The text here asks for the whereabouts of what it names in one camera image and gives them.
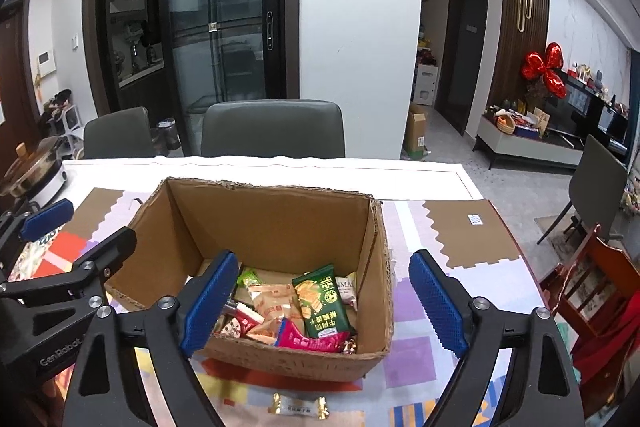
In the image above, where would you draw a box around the green candy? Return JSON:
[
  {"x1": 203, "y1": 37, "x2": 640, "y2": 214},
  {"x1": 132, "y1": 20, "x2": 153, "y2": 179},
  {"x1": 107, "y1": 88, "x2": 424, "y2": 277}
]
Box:
[{"x1": 236, "y1": 268, "x2": 262, "y2": 289}]

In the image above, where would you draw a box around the electric hot pot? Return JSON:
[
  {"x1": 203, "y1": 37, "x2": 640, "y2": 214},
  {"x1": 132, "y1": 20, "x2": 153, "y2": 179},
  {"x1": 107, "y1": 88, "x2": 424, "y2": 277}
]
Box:
[{"x1": 1, "y1": 136, "x2": 67, "y2": 210}]

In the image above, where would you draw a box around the red gold foil candy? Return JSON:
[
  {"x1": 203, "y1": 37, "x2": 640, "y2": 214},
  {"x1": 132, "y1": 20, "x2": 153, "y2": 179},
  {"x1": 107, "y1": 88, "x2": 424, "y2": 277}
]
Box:
[{"x1": 342, "y1": 336, "x2": 357, "y2": 355}]

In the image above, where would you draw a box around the grey dining chair centre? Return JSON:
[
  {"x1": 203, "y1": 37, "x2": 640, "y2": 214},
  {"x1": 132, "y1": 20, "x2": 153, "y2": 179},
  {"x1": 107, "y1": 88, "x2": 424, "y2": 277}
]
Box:
[{"x1": 201, "y1": 100, "x2": 346, "y2": 159}]

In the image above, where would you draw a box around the white red snack packet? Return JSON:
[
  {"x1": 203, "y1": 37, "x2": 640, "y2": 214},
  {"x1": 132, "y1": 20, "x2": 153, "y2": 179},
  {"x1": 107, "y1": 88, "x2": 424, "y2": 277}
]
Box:
[{"x1": 213, "y1": 299, "x2": 265, "y2": 338}]

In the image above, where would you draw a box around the white low side cabinet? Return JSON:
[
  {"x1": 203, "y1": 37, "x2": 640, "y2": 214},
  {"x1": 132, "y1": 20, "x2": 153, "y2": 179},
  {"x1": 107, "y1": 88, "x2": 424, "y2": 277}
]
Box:
[{"x1": 473, "y1": 117, "x2": 582, "y2": 171}]

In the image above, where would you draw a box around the gold foil snack bag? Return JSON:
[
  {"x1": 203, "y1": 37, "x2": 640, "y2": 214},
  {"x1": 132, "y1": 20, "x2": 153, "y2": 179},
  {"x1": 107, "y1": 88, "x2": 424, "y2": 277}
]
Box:
[{"x1": 246, "y1": 284, "x2": 305, "y2": 345}]

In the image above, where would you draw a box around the white Denmas cheese ball bag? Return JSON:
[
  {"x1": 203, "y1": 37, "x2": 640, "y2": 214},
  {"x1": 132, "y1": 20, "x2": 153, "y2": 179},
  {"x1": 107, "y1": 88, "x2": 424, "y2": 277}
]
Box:
[{"x1": 334, "y1": 272, "x2": 357, "y2": 311}]

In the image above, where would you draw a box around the grey chair right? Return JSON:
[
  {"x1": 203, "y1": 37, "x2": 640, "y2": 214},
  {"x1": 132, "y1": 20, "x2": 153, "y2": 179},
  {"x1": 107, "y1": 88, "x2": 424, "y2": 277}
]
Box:
[{"x1": 537, "y1": 135, "x2": 627, "y2": 245}]

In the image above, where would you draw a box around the pink snack packet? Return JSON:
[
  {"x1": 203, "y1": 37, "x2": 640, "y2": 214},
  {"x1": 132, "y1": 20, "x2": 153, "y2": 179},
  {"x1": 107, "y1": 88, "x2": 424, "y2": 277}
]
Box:
[{"x1": 274, "y1": 319, "x2": 350, "y2": 353}]

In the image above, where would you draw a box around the green cracker bag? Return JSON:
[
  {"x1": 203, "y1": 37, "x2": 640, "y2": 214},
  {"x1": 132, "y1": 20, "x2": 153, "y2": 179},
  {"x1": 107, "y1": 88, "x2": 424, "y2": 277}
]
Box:
[{"x1": 292, "y1": 265, "x2": 352, "y2": 338}]

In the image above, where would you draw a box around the floor cardboard box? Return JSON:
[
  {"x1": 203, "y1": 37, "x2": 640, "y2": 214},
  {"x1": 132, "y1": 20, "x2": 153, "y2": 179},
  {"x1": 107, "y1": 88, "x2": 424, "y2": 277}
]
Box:
[{"x1": 404, "y1": 103, "x2": 427, "y2": 159}]

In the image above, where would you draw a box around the red heart balloon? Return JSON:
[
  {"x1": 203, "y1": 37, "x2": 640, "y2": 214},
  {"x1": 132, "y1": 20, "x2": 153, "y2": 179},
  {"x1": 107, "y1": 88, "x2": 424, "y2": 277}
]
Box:
[{"x1": 521, "y1": 42, "x2": 567, "y2": 98}]

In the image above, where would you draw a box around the floral tile placemat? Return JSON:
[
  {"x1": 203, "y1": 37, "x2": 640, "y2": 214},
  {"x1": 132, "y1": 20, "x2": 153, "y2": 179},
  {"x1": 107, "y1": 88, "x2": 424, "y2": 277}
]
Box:
[{"x1": 8, "y1": 228, "x2": 72, "y2": 282}]

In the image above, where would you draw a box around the red wooden chair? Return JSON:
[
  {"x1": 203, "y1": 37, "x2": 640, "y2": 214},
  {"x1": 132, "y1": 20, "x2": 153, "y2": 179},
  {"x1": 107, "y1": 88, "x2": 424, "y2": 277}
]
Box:
[{"x1": 539, "y1": 227, "x2": 639, "y2": 417}]

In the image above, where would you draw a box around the grey dining chair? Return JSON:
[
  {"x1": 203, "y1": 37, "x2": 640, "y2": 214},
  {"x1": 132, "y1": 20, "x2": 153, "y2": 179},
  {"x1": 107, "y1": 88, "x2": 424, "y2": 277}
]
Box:
[
  {"x1": 84, "y1": 106, "x2": 155, "y2": 159},
  {"x1": 201, "y1": 100, "x2": 346, "y2": 159}
]

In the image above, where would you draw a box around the grey dining chair left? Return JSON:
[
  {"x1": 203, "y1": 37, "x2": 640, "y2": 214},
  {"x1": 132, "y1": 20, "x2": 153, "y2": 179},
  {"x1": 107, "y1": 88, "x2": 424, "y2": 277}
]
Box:
[{"x1": 84, "y1": 106, "x2": 155, "y2": 159}]

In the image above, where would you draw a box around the gold brown snack bar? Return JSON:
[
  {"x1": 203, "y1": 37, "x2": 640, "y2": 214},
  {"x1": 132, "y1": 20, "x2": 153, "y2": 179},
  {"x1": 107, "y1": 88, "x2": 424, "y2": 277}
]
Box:
[{"x1": 268, "y1": 392, "x2": 330, "y2": 421}]

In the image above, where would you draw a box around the brown cardboard box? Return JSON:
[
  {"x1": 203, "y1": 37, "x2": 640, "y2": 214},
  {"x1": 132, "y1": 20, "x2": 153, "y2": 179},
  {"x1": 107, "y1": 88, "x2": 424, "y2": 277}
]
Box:
[{"x1": 107, "y1": 178, "x2": 394, "y2": 383}]

